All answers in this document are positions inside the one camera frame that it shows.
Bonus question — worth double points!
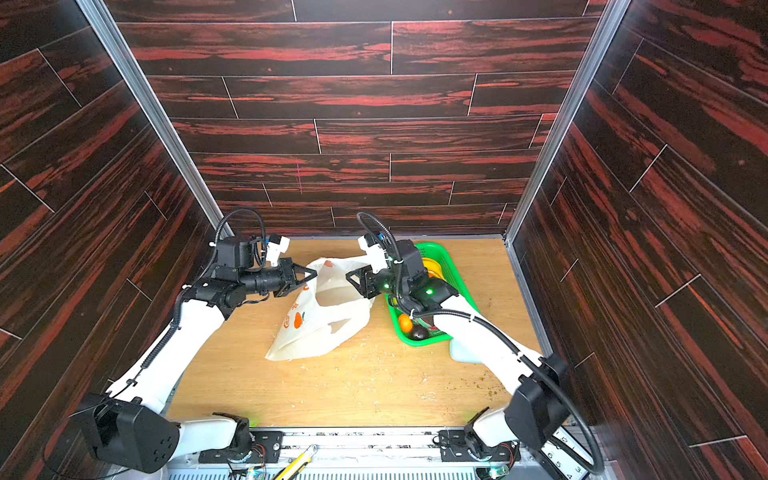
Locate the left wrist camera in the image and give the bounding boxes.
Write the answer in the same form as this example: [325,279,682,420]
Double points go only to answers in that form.
[214,234,290,269]

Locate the small orange fruit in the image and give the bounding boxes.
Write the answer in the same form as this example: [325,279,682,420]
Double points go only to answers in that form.
[398,314,414,335]

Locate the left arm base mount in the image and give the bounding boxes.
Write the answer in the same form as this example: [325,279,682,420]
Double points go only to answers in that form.
[198,412,284,465]

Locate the dark purple fruit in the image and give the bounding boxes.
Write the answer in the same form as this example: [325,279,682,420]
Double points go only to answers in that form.
[408,324,430,341]

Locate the yellow utility knife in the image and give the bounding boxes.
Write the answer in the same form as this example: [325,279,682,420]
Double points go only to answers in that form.
[274,444,319,480]

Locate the green plastic basket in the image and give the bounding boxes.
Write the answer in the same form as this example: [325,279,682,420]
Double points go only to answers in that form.
[388,242,477,347]

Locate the yellow banana bunch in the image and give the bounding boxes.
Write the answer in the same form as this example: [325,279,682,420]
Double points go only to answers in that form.
[422,257,445,279]

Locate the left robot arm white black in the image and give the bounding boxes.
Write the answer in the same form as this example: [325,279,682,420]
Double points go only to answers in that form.
[76,258,317,474]

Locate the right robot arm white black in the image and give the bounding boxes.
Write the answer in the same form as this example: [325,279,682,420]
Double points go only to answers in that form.
[346,234,605,479]

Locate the white plastic bag orange print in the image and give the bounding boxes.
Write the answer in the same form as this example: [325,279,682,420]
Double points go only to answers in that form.
[266,256,374,361]

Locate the pale blue object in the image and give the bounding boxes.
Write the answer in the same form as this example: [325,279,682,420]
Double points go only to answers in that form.
[449,339,482,364]

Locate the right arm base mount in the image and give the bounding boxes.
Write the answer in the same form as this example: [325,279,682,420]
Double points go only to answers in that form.
[432,428,521,464]

